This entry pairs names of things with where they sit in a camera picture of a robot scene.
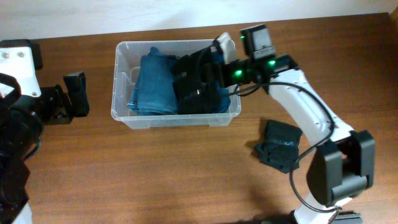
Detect clear plastic storage container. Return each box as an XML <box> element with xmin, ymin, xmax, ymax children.
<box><xmin>111</xmin><ymin>39</ymin><xmax>242</xmax><ymax>129</ymax></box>

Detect black bundle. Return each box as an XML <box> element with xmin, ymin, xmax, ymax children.
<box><xmin>254</xmin><ymin>120</ymin><xmax>303</xmax><ymax>174</ymax></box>
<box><xmin>173</xmin><ymin>78</ymin><xmax>220</xmax><ymax>114</ymax></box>

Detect teal shirt bundle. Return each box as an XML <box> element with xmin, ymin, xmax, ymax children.
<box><xmin>211</xmin><ymin>52</ymin><xmax>231</xmax><ymax>113</ymax></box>

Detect dark blue jeans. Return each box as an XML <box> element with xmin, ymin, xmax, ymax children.
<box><xmin>127</xmin><ymin>47</ymin><xmax>178</xmax><ymax>116</ymax></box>

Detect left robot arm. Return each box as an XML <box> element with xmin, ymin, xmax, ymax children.
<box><xmin>1</xmin><ymin>39</ymin><xmax>90</xmax><ymax>223</ymax></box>

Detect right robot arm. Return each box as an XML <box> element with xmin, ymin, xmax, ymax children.
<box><xmin>171</xmin><ymin>24</ymin><xmax>376</xmax><ymax>223</ymax></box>

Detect grey base clamp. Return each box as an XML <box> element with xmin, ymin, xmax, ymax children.
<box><xmin>332</xmin><ymin>212</ymin><xmax>363</xmax><ymax>224</ymax></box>

